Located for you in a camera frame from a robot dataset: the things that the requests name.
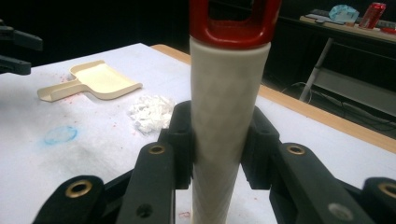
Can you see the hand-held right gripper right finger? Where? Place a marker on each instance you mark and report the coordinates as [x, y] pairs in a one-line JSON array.
[[299, 183]]

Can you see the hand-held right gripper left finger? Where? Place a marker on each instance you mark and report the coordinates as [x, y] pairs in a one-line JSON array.
[[155, 183]]

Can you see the cream plastic dustpan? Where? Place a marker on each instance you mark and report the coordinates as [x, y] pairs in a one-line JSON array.
[[99, 79]]

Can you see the pile of white paper scraps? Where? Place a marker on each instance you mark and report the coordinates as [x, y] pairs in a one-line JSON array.
[[151, 115]]

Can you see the white table cover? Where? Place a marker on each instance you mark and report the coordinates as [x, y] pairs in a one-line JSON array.
[[77, 149]]

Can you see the wooden desk with white leg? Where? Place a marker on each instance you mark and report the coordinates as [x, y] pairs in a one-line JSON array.
[[345, 29]]

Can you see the light blue crumpled bag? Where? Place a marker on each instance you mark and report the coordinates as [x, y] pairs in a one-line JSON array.
[[343, 14]]

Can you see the small red object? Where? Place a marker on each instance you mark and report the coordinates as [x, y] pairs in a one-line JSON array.
[[389, 30]]

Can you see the red drink can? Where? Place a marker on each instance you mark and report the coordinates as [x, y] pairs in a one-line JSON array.
[[371, 15]]

